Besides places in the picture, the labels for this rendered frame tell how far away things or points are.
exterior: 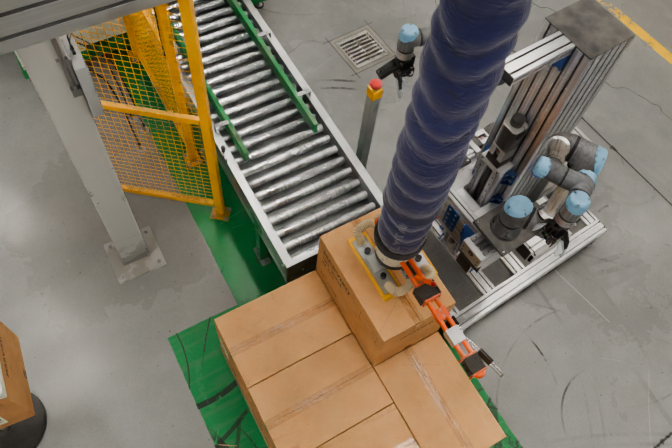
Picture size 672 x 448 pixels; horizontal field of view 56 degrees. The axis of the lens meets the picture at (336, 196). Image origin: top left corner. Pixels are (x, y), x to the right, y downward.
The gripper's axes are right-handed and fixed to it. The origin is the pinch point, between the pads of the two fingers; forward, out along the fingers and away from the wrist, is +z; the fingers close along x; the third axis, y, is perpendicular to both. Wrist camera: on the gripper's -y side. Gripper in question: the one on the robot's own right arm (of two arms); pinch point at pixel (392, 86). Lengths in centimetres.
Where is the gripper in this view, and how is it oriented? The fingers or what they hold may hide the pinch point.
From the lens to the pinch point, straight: 295.3
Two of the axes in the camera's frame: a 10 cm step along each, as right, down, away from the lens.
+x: -3.4, -8.2, 4.6
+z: -0.7, 5.1, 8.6
